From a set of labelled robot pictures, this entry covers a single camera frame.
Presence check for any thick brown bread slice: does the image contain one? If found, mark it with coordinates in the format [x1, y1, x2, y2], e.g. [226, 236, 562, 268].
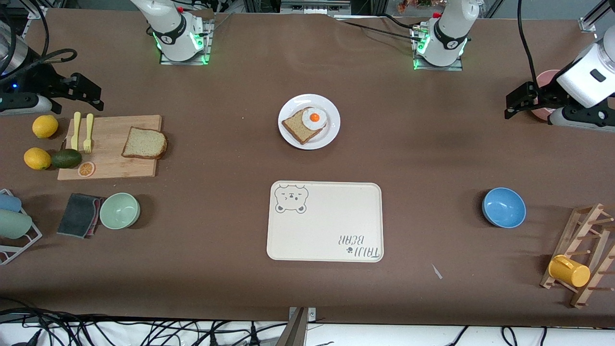
[121, 127, 168, 160]

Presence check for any white round plate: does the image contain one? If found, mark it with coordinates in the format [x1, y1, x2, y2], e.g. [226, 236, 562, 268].
[278, 94, 341, 150]

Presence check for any pink bowl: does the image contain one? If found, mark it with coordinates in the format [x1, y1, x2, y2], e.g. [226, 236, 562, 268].
[536, 70, 563, 121]

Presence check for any yellow plastic knife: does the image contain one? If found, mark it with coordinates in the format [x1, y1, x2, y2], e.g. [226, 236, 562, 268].
[71, 111, 82, 151]

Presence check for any yellow lemon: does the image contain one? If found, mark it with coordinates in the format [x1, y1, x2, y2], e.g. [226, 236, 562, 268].
[24, 148, 51, 171]
[32, 115, 59, 139]

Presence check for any dark green avocado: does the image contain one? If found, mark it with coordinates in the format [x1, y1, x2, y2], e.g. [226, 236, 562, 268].
[51, 149, 83, 169]

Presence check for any wooden cutting board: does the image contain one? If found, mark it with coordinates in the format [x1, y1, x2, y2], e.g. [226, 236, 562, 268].
[57, 115, 162, 181]

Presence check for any blue bowl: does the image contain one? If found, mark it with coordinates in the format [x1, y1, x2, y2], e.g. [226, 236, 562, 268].
[482, 187, 527, 229]

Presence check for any pink cloth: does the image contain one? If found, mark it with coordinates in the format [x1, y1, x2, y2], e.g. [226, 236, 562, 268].
[89, 197, 107, 235]

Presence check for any pale green bowl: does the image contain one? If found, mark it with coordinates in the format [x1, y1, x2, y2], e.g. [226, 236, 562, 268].
[99, 193, 141, 230]

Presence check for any dark grey sponge cloth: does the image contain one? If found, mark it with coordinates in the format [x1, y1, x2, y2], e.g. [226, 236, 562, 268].
[57, 193, 102, 238]

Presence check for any light blue cup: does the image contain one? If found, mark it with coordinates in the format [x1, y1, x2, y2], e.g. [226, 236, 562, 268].
[0, 192, 23, 213]

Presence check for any pale green cup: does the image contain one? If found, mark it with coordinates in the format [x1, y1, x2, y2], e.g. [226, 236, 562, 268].
[0, 209, 33, 240]

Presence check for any wooden cup rack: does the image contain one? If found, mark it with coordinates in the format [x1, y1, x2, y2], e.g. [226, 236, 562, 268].
[540, 203, 615, 309]

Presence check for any yellow mug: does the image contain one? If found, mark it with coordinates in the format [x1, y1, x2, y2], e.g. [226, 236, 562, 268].
[548, 255, 591, 288]

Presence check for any fried egg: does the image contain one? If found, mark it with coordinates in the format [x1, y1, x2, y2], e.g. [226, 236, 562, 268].
[302, 108, 329, 130]

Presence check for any thin brown bread slice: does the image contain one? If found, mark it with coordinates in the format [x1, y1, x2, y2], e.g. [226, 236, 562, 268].
[282, 108, 327, 145]

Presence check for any cream bear print tray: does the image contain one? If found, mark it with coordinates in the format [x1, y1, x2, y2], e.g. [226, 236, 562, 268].
[267, 181, 384, 263]

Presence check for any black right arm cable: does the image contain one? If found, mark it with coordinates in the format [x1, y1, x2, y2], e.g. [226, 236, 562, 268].
[0, 0, 78, 89]

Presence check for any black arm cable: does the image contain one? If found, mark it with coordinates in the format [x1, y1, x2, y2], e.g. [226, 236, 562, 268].
[517, 0, 541, 89]
[0, 0, 78, 89]

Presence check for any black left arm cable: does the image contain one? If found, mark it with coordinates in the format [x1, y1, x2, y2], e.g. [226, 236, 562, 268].
[517, 0, 541, 89]

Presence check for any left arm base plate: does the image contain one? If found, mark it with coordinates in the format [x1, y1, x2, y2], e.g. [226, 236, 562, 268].
[412, 24, 464, 72]

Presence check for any aluminium frame profile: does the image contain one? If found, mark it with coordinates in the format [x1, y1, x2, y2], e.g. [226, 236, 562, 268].
[579, 0, 615, 33]

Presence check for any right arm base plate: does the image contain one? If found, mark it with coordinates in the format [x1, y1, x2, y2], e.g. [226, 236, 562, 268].
[160, 19, 213, 66]

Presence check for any white wire rack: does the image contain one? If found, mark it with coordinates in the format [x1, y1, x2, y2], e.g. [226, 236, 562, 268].
[0, 189, 43, 265]

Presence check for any black cable on table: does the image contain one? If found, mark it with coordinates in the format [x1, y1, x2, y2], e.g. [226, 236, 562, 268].
[334, 14, 424, 43]

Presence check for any black cable bundle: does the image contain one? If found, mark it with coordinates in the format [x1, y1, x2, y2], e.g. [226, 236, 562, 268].
[0, 297, 289, 346]

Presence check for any metal bracket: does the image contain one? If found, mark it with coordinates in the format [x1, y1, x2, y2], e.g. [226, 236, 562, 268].
[276, 307, 317, 346]

